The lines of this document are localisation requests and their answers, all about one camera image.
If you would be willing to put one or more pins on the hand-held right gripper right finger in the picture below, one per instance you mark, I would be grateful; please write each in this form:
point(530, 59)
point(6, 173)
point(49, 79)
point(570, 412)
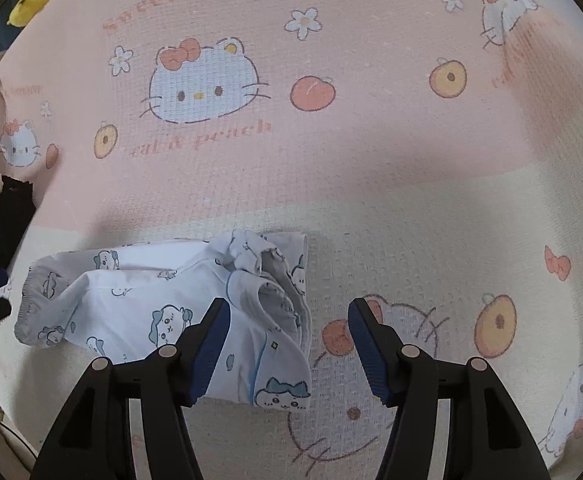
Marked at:
point(369, 355)

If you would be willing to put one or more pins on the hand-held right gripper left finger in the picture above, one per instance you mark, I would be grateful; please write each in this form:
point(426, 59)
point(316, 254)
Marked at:
point(211, 355)

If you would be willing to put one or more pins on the white printed pajama top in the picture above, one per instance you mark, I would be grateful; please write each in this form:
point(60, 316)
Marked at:
point(136, 290)

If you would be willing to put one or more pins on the black garment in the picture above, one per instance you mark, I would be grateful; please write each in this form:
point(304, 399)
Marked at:
point(6, 225)

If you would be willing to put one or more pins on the pink and cream printed blanket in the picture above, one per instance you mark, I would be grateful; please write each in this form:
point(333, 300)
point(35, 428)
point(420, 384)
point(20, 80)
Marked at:
point(371, 160)

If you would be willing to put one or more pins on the yellow plush toy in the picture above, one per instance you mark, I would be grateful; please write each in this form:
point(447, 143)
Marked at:
point(36, 2)

